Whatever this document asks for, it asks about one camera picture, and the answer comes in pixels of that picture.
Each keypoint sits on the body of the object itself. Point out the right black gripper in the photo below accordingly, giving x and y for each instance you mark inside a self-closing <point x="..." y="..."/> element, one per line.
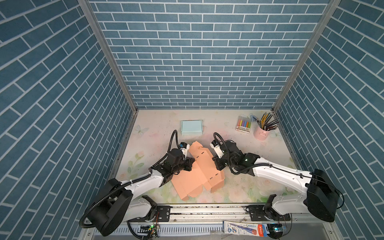
<point x="216" y="161"/>

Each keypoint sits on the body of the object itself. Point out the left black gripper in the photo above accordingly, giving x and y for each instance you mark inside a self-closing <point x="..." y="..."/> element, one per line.
<point x="189" y="163"/>

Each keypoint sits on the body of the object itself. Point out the pink paper box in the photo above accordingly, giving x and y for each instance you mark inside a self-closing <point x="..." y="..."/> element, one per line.
<point x="204" y="174"/>

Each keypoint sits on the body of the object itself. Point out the light blue paper box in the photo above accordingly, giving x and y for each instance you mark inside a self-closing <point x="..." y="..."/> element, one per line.
<point x="192" y="127"/>

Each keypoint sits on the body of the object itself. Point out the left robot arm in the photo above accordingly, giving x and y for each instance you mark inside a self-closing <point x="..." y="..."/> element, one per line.
<point x="119" y="202"/>

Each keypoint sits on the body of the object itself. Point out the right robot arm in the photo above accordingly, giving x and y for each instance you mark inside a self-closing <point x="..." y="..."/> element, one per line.
<point x="316" y="194"/>

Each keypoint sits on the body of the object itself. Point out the box of coloured markers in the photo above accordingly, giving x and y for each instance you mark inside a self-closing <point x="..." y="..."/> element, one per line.
<point x="243" y="125"/>

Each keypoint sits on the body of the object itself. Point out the pink pencil cup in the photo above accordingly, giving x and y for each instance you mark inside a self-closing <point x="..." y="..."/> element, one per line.
<point x="260" y="134"/>

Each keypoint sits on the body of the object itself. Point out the coloured pencils bundle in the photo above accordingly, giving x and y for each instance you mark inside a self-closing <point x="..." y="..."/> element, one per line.
<point x="267" y="123"/>

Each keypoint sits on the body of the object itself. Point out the white blue red package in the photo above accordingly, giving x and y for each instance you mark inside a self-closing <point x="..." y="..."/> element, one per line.
<point x="244" y="229"/>

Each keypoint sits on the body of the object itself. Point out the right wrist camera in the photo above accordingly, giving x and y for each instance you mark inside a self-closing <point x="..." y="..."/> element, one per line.
<point x="217" y="148"/>

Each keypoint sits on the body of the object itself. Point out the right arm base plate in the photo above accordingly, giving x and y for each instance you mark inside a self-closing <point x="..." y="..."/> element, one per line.
<point x="261" y="213"/>

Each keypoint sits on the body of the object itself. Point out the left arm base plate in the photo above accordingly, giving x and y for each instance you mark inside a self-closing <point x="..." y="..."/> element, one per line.
<point x="159" y="214"/>

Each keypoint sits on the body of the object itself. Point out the aluminium front rail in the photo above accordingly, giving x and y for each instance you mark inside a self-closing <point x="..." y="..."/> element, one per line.
<point x="201" y="219"/>

